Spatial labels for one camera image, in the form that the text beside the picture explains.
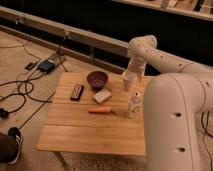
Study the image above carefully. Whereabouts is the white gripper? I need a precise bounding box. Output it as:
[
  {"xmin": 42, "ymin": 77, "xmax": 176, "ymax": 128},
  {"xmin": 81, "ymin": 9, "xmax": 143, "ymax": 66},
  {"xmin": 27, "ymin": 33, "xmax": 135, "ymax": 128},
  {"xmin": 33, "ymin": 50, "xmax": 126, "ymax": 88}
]
[{"xmin": 127, "ymin": 56, "xmax": 146, "ymax": 82}]

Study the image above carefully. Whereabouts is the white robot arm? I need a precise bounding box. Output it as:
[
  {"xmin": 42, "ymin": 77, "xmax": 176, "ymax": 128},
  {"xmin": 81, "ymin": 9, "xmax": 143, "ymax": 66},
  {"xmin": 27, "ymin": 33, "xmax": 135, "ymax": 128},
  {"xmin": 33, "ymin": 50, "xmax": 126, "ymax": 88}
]
[{"xmin": 127, "ymin": 35, "xmax": 213, "ymax": 171}]

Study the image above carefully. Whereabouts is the white sponge block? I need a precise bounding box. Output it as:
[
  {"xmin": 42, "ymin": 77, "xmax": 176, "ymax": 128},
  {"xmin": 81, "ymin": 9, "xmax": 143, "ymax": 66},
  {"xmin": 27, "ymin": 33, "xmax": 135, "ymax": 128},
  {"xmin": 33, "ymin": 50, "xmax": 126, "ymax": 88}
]
[{"xmin": 93, "ymin": 89, "xmax": 111, "ymax": 104}]

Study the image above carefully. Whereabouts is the dark red bowl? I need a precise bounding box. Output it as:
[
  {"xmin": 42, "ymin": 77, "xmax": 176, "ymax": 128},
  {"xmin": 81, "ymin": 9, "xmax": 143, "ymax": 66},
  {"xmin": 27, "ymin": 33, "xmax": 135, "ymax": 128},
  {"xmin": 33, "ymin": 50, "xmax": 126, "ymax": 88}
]
[{"xmin": 87, "ymin": 71, "xmax": 108, "ymax": 89}]

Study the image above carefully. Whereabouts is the orange carrot toy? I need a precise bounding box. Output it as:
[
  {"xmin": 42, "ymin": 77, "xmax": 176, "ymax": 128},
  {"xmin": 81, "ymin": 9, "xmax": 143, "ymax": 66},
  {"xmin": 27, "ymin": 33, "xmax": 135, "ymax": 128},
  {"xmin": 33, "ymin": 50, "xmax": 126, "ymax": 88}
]
[{"xmin": 88, "ymin": 106, "xmax": 111, "ymax": 114}]

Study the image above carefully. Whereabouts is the wooden table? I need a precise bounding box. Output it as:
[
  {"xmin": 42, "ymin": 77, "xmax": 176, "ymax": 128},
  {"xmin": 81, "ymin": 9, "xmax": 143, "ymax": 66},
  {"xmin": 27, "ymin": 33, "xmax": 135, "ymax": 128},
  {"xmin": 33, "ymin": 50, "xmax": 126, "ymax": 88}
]
[{"xmin": 37, "ymin": 73, "xmax": 145, "ymax": 155}]

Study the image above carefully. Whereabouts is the blue power adapter box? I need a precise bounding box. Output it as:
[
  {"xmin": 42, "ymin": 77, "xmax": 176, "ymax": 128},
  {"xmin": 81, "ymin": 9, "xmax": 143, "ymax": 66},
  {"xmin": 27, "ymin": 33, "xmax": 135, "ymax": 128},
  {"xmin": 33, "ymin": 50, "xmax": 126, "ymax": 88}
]
[{"xmin": 38, "ymin": 60, "xmax": 55, "ymax": 74}]

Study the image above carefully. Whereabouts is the small black device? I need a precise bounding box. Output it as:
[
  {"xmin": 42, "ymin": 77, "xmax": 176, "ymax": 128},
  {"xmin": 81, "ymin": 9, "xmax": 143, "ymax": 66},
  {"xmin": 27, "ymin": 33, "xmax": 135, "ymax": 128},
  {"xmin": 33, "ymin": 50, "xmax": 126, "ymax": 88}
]
[{"xmin": 25, "ymin": 62, "xmax": 37, "ymax": 71}]

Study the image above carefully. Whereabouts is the black and white shoe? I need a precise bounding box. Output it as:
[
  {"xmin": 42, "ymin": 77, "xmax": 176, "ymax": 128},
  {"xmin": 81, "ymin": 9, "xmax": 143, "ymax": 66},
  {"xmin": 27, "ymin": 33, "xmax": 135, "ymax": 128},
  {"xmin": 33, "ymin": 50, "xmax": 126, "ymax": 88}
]
[{"xmin": 8, "ymin": 127, "xmax": 23, "ymax": 165}]

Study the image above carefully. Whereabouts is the long wooden rail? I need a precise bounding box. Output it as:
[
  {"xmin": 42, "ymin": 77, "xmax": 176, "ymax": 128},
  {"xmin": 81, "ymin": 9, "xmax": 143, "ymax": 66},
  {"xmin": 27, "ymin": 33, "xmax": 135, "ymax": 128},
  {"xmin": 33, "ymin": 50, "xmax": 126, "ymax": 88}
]
[{"xmin": 0, "ymin": 6, "xmax": 128, "ymax": 56}]

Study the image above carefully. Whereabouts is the black cable on floor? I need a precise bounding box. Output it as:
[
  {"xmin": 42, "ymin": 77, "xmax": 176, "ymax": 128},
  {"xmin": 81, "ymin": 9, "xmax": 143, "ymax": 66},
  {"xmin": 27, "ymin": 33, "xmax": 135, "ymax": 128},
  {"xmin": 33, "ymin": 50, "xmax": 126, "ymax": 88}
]
[{"xmin": 0, "ymin": 71, "xmax": 54, "ymax": 118}]

